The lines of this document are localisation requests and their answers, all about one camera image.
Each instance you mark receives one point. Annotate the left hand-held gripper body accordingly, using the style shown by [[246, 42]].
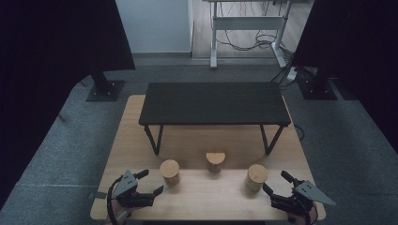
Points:
[[128, 184]]

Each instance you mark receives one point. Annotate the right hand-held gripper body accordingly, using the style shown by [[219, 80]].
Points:
[[308, 192]]

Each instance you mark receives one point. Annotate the black shelf with metal legs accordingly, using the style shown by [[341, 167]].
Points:
[[216, 103]]

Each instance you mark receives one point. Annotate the person's right hand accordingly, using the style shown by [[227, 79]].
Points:
[[302, 219]]

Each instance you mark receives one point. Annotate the person's left hand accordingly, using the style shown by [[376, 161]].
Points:
[[118, 212]]

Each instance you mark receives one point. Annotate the grey tape strip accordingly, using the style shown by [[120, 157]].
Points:
[[97, 195]]

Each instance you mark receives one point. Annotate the black stand base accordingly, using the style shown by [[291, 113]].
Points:
[[104, 90], [316, 89]]

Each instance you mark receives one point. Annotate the white power strip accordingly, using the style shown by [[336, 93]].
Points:
[[292, 74]]

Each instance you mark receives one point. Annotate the black curtain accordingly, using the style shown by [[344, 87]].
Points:
[[47, 62], [359, 47]]

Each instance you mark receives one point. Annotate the white desk frame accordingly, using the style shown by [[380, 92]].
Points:
[[247, 23]]

